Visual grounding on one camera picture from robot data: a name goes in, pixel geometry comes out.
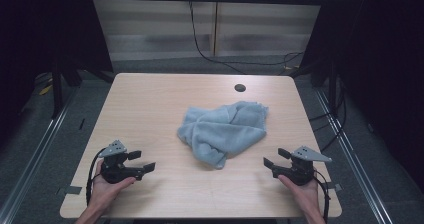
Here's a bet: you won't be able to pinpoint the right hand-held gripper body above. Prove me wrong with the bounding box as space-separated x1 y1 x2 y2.
271 145 333 187

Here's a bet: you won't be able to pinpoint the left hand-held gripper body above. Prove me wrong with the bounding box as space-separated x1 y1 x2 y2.
98 139 144 184

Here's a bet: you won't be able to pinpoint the light blue towel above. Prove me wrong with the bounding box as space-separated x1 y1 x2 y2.
176 100 270 170

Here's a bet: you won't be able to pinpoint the person's right hand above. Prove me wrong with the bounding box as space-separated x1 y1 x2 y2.
278 174 322 215

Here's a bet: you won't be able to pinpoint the person's left hand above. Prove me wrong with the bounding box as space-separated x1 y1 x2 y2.
89 159 137 212

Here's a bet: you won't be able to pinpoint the grey tape strip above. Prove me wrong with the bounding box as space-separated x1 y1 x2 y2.
320 181 343 192
64 185 83 196

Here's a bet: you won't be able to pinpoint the black metal stand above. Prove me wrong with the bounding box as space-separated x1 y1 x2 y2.
50 59 65 119

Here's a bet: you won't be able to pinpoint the black curtain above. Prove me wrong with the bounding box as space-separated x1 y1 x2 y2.
299 0 424 193
0 0 114 145

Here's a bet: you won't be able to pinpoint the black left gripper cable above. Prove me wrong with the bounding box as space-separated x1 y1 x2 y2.
85 147 108 207

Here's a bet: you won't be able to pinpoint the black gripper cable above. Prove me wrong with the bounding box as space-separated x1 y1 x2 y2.
313 168 332 223
85 147 108 207

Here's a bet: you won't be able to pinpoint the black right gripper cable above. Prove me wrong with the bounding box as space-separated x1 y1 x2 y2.
313 168 332 223

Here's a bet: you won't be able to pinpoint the metal floor rail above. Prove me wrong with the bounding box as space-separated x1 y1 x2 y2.
314 87 395 224
0 86 80 224

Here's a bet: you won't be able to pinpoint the black floor cables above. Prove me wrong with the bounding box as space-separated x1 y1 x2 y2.
308 82 348 153

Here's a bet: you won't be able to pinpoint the long black power cable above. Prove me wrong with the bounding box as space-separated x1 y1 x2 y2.
187 0 305 76

